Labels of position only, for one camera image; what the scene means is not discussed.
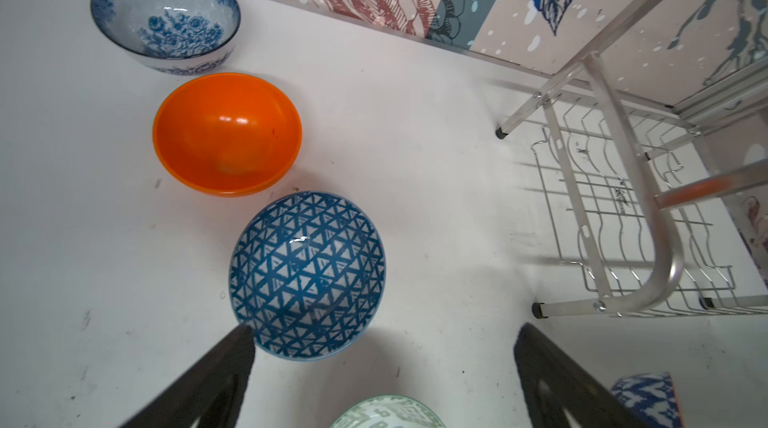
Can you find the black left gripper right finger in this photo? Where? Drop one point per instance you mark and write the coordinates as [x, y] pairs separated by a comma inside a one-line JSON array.
[[557, 390]]

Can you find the stainless steel dish rack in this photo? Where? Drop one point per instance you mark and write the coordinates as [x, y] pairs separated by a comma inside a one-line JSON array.
[[656, 205]]

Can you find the blue floral white bowl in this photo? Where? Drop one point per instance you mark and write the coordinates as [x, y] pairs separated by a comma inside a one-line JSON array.
[[176, 37]]

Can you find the orange plastic bowl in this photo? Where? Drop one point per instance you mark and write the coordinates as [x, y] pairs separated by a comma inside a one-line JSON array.
[[227, 134]]

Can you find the blue triangle pattern bowl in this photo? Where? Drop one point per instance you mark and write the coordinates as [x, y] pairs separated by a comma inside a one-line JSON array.
[[307, 275]]

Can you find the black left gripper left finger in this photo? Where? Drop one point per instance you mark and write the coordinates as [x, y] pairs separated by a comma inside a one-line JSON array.
[[210, 393]]

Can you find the red patterned bowl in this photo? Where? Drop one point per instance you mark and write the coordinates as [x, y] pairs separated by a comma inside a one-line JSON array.
[[651, 397]]

